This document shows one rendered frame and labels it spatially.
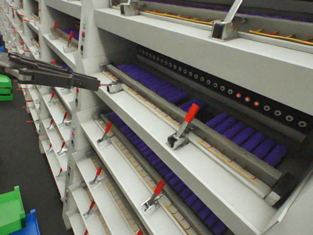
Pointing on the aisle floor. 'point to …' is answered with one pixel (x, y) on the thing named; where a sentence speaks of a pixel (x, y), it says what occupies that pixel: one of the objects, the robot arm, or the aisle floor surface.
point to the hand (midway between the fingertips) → (84, 81)
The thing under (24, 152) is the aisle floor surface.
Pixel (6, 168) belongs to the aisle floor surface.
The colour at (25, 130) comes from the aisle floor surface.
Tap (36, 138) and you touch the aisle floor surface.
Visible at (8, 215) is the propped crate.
